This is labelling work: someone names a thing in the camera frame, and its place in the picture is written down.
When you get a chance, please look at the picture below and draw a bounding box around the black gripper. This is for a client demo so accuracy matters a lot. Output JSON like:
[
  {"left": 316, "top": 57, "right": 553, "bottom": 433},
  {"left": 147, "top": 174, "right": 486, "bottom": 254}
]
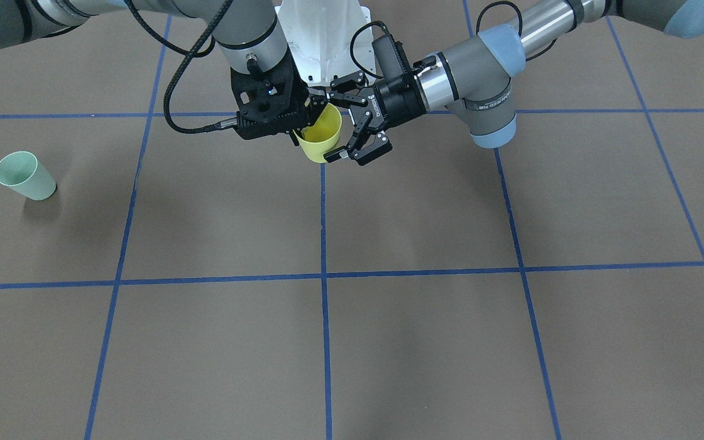
[{"left": 230, "top": 58, "right": 328, "bottom": 140}]

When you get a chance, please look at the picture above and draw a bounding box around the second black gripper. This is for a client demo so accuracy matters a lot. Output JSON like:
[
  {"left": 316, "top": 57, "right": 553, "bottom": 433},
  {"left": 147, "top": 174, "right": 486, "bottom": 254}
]
[{"left": 324, "top": 70, "right": 427, "bottom": 166}]

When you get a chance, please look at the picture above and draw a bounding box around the yellow plastic cup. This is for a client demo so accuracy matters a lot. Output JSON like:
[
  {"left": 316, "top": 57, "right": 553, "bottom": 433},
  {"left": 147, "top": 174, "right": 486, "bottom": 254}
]
[{"left": 296, "top": 104, "right": 343, "bottom": 163}]

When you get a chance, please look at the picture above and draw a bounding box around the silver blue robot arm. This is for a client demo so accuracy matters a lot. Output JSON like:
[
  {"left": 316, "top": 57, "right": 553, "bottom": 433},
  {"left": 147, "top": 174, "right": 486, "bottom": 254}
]
[{"left": 0, "top": 1, "right": 364, "bottom": 140}]

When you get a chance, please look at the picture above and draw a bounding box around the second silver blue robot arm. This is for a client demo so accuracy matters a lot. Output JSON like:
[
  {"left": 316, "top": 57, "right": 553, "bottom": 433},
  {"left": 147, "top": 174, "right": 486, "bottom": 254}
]
[{"left": 322, "top": 1, "right": 704, "bottom": 166}]

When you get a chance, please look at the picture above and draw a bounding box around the green plastic cup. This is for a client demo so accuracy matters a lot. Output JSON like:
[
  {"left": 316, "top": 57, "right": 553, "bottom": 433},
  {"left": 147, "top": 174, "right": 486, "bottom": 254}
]
[{"left": 0, "top": 151, "right": 57, "bottom": 201}]

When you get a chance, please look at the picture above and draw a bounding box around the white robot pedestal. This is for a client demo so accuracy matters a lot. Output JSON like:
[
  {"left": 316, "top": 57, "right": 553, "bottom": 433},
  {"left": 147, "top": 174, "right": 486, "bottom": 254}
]
[{"left": 276, "top": 1, "right": 371, "bottom": 87}]

